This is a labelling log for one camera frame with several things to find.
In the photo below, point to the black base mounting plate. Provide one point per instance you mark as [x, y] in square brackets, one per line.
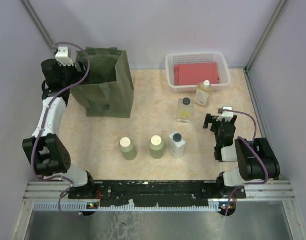
[143, 195]

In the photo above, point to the white square bottle black cap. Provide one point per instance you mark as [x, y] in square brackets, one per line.
[176, 145]

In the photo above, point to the green bottle beige cap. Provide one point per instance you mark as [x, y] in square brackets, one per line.
[127, 148]
[156, 146]

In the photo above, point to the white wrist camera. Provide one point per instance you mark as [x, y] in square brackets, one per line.
[63, 56]
[226, 114]

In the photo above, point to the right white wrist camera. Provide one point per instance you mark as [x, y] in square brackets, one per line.
[226, 114]

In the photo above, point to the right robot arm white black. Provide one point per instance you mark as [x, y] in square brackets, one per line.
[256, 161]

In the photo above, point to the amber bottle white cap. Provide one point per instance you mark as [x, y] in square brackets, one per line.
[204, 91]

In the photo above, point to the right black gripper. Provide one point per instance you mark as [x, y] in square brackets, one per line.
[212, 119]

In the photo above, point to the clear square bottle black cap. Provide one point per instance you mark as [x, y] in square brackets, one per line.
[184, 110]

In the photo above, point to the green canvas bag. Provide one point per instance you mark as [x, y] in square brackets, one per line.
[108, 89]

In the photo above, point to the red folded cloth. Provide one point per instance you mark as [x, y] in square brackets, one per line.
[193, 74]

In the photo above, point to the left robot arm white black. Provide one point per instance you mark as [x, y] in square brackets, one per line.
[48, 158]

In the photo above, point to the right green bottle beige cap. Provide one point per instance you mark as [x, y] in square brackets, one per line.
[156, 146]

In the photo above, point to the aluminium front rail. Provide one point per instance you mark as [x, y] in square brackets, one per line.
[45, 196]

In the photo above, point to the left green bottle beige cap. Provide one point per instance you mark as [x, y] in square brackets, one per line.
[127, 148]

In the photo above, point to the white plastic basket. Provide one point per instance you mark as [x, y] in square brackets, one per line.
[187, 58]

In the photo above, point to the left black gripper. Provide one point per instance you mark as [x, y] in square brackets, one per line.
[78, 76]

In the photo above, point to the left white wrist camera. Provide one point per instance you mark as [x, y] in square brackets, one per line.
[63, 56]

